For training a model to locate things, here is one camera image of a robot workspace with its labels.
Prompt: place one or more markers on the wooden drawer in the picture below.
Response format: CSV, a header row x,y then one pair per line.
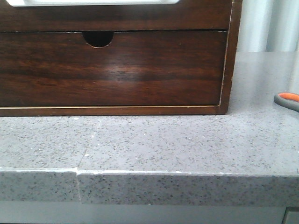
x,y
136,68
186,14

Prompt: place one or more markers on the grey orange handled scissors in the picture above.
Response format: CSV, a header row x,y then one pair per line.
x,y
287,100

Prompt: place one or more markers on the dark wooden drawer cabinet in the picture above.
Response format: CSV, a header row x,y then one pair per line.
x,y
228,68

